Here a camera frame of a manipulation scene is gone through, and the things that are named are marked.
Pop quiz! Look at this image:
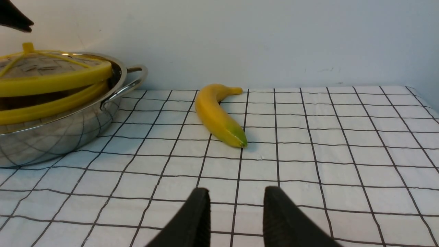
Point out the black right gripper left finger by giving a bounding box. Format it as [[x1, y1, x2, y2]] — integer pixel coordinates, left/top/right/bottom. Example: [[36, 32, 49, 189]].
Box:
[[147, 188, 211, 247]]

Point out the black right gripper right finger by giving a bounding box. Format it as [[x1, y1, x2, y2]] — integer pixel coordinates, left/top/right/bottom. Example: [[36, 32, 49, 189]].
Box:
[[263, 186, 341, 247]]

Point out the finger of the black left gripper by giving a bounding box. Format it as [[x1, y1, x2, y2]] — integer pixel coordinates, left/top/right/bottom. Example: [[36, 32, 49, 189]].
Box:
[[0, 0, 34, 33]]

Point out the bamboo steamer lid yellow rim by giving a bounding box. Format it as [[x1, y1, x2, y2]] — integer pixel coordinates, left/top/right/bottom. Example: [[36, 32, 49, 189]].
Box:
[[0, 42, 112, 97]]

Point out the white checkered tablecloth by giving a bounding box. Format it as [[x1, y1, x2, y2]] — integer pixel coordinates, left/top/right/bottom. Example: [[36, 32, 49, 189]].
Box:
[[1, 86, 438, 247]]

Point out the yellow banana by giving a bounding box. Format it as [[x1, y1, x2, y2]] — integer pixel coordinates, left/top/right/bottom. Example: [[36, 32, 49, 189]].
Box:
[[194, 83, 248, 148]]

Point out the stainless steel two-handled pot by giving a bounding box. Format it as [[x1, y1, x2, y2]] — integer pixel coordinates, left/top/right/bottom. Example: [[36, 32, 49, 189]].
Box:
[[0, 52, 149, 168]]

